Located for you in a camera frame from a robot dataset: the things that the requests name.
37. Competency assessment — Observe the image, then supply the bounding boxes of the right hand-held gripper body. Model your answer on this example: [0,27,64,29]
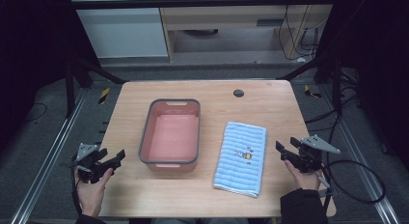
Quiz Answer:
[297,134,341,174]

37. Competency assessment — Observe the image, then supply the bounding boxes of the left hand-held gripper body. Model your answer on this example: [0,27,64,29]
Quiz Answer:
[71,142,112,184]

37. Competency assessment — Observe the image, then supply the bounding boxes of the blue striped towel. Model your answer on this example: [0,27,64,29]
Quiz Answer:
[212,121,268,199]

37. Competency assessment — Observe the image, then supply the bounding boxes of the pink plastic basin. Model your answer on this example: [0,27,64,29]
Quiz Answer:
[138,98,202,173]

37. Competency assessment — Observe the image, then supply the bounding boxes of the person's right hand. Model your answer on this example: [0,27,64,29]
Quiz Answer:
[284,159,322,190]

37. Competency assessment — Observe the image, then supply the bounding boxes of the person's left hand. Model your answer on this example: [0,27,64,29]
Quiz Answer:
[74,167,115,217]

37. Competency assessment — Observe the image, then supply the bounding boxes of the yellow black tape strip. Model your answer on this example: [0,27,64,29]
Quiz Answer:
[97,87,111,105]
[303,84,322,99]

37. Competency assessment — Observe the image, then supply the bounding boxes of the black metal stand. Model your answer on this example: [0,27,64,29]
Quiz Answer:
[64,56,128,119]
[276,49,358,116]

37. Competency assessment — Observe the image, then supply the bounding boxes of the white cabinet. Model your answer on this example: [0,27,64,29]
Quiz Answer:
[68,0,170,59]

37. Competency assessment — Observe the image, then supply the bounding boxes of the light wooden desk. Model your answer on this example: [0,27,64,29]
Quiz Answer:
[156,0,337,63]

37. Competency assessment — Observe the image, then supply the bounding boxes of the aluminium floor rail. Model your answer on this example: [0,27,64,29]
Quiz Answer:
[321,85,401,224]
[11,88,88,224]

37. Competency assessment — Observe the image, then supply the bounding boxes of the black floor cables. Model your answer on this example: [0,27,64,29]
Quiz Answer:
[303,85,365,133]

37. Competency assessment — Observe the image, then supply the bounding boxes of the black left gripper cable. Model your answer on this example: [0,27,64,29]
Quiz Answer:
[69,162,83,217]

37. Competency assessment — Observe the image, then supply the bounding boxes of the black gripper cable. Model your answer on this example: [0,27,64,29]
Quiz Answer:
[69,162,83,217]
[316,159,386,206]

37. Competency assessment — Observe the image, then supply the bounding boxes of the thin black floor cable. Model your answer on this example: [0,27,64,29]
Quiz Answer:
[23,102,48,124]

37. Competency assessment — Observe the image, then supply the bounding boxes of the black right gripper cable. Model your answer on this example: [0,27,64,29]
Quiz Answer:
[316,159,386,206]

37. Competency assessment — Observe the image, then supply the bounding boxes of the black hanging desk cables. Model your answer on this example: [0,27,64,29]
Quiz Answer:
[278,5,322,63]

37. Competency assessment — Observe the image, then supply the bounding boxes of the black horizontal frame bar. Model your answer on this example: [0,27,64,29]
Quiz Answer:
[70,0,337,10]

